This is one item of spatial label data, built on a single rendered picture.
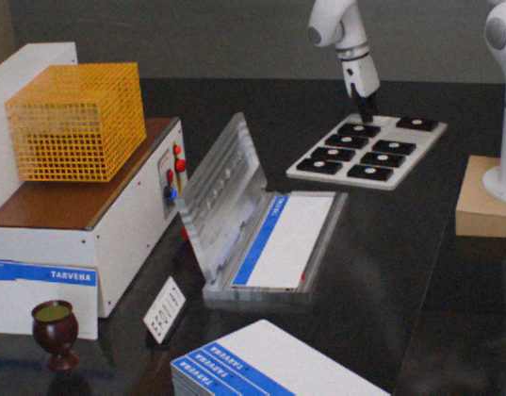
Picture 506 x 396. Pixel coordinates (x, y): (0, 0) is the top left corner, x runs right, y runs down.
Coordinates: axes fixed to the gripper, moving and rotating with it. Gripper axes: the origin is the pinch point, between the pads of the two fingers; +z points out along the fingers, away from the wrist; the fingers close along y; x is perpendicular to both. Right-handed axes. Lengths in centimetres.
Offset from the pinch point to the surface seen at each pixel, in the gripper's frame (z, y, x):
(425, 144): 6.6, -10.0, -18.2
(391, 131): 4.2, -4.5, -7.2
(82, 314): -2, -111, 8
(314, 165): 1.4, -32.1, 0.5
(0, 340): -1, -120, 23
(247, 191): -5, -61, 0
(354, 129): 1.4, -8.8, 0.6
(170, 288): -1, -98, -3
